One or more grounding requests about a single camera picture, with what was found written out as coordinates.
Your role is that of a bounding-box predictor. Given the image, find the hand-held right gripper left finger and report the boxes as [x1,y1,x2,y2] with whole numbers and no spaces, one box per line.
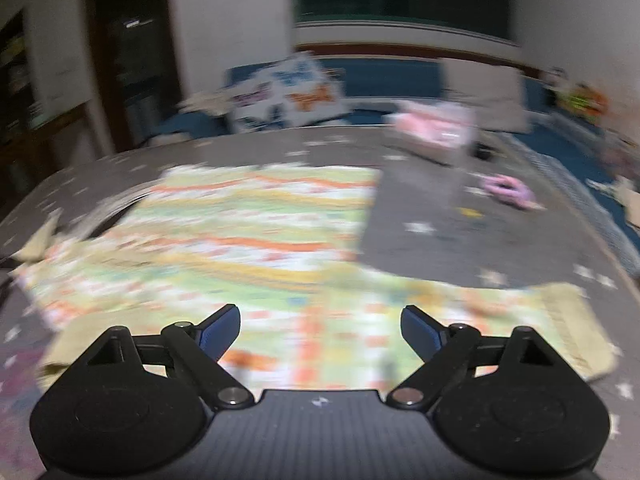
[75,304,255,410]

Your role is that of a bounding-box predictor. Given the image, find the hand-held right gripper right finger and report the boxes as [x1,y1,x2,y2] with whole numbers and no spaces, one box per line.
[387,304,567,410]

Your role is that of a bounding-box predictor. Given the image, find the colourful patterned garment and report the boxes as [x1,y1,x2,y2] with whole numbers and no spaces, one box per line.
[10,162,616,393]

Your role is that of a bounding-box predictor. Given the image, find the plastic bag with pink cloth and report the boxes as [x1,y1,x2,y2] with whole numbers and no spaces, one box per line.
[382,100,481,166]

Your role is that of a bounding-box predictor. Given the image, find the cream crumpled cloth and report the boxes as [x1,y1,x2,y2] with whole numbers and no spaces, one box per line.
[177,90,233,116]

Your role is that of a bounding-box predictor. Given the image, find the white square cushion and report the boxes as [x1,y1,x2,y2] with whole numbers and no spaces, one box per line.
[440,57,531,133]

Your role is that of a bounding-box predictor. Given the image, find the butterfly print pillow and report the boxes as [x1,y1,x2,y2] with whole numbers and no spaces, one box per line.
[222,52,348,133]

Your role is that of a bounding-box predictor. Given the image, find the beige flat cloth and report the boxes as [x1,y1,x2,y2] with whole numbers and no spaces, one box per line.
[612,175,640,221]

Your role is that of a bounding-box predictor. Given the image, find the colourful plush toys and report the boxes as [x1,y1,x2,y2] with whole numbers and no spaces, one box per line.
[560,82,611,121]

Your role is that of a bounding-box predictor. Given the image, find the panda plush toy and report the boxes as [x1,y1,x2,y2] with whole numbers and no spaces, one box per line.
[542,67,571,106]

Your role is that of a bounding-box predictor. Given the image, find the dark wooden door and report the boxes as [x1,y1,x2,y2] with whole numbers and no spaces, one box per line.
[82,0,183,148]

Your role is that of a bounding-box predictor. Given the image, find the bookshelf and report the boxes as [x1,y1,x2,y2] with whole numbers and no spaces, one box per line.
[0,7,56,161]

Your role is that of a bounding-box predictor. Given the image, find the pink fabric ring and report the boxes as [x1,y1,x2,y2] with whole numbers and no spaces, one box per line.
[477,174,543,211]

